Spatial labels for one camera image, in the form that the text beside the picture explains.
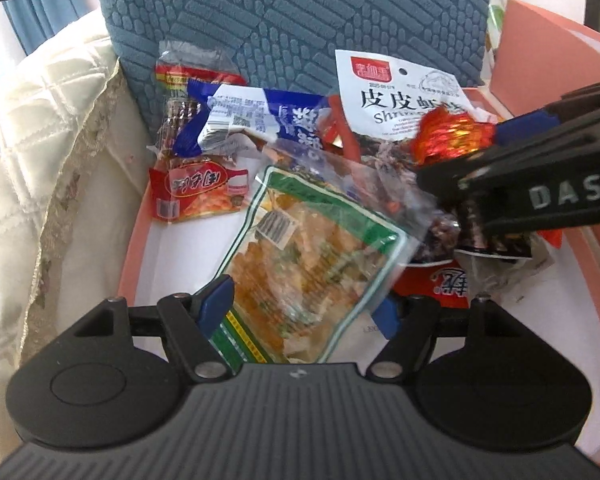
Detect red foil candy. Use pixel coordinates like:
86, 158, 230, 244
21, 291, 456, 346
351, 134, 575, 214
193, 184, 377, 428
411, 110, 497, 167

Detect blue textured cushion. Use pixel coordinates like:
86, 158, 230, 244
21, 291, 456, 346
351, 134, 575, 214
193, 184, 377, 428
87, 0, 495, 161

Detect green-edged clear snack packet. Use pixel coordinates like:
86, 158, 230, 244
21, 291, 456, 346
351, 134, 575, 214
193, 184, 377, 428
220, 164, 412, 366

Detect red bean snack packet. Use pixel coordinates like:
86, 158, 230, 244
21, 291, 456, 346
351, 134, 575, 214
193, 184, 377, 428
149, 154, 255, 224

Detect dark clear snack packet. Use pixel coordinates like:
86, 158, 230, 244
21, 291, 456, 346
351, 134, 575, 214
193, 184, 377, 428
357, 142, 463, 267

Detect cream quilted blanket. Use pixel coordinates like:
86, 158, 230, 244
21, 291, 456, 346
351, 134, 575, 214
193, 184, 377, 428
0, 22, 148, 413

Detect white shrimp snack packet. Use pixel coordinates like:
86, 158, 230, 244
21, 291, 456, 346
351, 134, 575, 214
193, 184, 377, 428
334, 49, 477, 161

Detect red sausage sticks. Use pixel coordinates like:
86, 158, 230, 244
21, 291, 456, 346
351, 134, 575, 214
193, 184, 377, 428
325, 94, 363, 162

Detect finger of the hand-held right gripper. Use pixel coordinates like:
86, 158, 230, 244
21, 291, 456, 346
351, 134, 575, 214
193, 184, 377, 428
494, 77, 600, 147
416, 141, 520, 212

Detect brown meat stick packet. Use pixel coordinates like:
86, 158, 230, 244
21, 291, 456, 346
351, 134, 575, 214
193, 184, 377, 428
157, 97, 203, 157

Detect blue snack packet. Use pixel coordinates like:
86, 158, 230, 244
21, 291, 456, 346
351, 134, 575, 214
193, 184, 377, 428
172, 79, 333, 173

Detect clear packet with striped band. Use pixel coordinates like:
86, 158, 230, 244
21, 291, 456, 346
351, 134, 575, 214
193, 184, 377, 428
154, 40, 249, 111

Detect shallow pink box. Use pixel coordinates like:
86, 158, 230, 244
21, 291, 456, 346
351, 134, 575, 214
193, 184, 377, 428
116, 86, 600, 473

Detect deep pink box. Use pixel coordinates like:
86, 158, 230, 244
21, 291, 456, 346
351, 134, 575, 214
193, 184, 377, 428
489, 0, 600, 117

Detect red and white snack packet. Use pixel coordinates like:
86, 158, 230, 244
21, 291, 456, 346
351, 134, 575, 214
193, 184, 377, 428
392, 259, 473, 311

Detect green and white bag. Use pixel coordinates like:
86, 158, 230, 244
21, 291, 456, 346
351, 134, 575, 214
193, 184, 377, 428
486, 4, 507, 82

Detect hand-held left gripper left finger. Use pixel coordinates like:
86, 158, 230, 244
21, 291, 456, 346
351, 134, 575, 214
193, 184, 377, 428
75, 275, 242, 384

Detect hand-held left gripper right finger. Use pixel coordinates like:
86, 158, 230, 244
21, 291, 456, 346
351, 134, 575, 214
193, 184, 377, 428
367, 296, 523, 384

